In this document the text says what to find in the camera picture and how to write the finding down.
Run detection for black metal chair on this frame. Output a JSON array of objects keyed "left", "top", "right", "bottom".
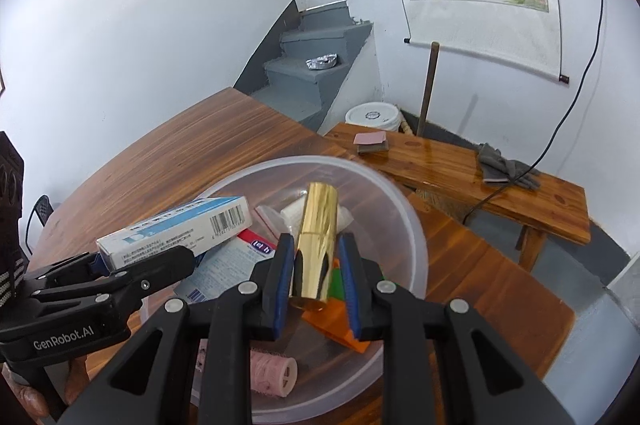
[{"left": 27, "top": 195, "right": 56, "bottom": 256}]

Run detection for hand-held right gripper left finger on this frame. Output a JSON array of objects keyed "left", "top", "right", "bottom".
[{"left": 56, "top": 232, "right": 296, "bottom": 425}]

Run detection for white plastic bucket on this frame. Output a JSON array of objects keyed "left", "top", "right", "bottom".
[{"left": 346, "top": 102, "right": 402, "bottom": 133}]

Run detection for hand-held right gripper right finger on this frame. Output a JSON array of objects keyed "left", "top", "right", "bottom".
[{"left": 337, "top": 232, "right": 568, "bottom": 425}]

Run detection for blue white tube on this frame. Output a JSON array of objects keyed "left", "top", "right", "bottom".
[{"left": 175, "top": 229, "right": 277, "bottom": 303}]

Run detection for wooden bench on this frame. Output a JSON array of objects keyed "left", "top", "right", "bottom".
[{"left": 325, "top": 122, "right": 591, "bottom": 273}]

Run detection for grey work gloves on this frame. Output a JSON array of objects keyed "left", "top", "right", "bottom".
[{"left": 475, "top": 142, "right": 542, "bottom": 192}]

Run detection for wooden desk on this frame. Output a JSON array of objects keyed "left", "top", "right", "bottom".
[{"left": 22, "top": 86, "right": 576, "bottom": 425}]

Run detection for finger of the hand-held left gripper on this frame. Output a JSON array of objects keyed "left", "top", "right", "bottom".
[
  {"left": 30, "top": 246, "right": 197, "bottom": 321},
  {"left": 22, "top": 251, "right": 113, "bottom": 295}
]

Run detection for wooden stick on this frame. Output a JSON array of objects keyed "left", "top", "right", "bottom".
[{"left": 417, "top": 42, "right": 441, "bottom": 138}]

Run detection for person's left hand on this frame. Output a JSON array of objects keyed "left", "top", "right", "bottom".
[{"left": 0, "top": 362, "right": 51, "bottom": 421}]

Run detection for clear plastic bowl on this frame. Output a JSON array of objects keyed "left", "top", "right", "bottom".
[{"left": 140, "top": 155, "right": 430, "bottom": 425}]

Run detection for pink hair roller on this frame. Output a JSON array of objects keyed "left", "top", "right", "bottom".
[{"left": 199, "top": 339, "right": 298, "bottom": 398}]

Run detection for pink sanding block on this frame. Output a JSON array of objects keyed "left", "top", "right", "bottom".
[{"left": 353, "top": 131, "right": 390, "bottom": 155}]

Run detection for gold foil roll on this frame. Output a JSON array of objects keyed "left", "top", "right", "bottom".
[{"left": 289, "top": 182, "right": 340, "bottom": 310}]

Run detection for orange and green toy brick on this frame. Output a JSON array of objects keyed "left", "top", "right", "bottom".
[{"left": 301, "top": 257, "right": 385, "bottom": 353}]

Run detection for white and blue carton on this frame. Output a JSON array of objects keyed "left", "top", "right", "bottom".
[{"left": 96, "top": 196, "right": 251, "bottom": 271}]

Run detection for foil bowl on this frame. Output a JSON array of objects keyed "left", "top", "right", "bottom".
[{"left": 306, "top": 52, "right": 339, "bottom": 72}]

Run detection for white bandage roll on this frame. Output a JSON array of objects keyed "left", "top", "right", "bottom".
[{"left": 255, "top": 196, "right": 355, "bottom": 238}]

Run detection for grey staircase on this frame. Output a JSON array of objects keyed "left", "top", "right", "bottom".
[{"left": 234, "top": 0, "right": 376, "bottom": 133}]

